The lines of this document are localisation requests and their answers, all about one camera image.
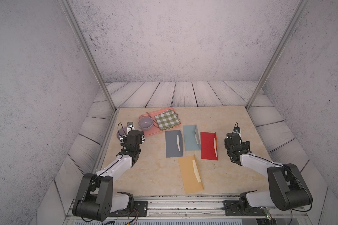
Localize red envelope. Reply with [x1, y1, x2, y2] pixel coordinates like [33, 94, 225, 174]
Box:
[201, 132, 218, 161]

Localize grey envelope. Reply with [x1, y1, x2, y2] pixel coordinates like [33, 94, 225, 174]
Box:
[165, 130, 184, 158]

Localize light blue envelope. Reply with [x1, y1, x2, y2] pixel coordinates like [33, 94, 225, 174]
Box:
[183, 125, 201, 151]

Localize yellow envelope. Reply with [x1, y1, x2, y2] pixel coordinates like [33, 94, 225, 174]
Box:
[178, 155, 204, 194]

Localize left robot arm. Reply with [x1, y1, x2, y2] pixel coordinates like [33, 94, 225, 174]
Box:
[72, 130, 145, 222]

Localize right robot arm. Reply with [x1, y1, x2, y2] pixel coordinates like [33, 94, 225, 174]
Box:
[224, 133, 313, 211]

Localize lilac bowl on table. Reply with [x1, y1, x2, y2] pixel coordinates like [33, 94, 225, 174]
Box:
[116, 127, 128, 139]

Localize lilac bowl on tray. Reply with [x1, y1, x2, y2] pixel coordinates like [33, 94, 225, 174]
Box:
[138, 117, 153, 131]

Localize pink tray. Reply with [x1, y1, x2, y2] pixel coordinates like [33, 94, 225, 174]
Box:
[144, 107, 181, 136]

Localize green checkered cloth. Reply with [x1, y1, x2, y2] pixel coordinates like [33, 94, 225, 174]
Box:
[155, 109, 181, 131]

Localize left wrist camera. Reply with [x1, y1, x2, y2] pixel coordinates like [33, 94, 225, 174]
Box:
[127, 122, 135, 134]

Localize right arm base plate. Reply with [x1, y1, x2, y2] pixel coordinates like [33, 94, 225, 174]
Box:
[221, 191, 266, 217]

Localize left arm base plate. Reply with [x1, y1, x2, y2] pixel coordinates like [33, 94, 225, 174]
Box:
[108, 201, 148, 217]

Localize aluminium front rail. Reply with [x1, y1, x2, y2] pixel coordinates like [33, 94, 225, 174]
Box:
[62, 196, 313, 225]

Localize left aluminium frame post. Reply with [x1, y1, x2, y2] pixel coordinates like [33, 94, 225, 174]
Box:
[59, 0, 116, 111]

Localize aluminium frame post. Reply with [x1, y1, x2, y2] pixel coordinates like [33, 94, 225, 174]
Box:
[59, 0, 116, 111]
[246, 0, 310, 111]

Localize right aluminium frame post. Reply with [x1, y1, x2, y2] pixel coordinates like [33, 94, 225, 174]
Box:
[246, 0, 310, 111]

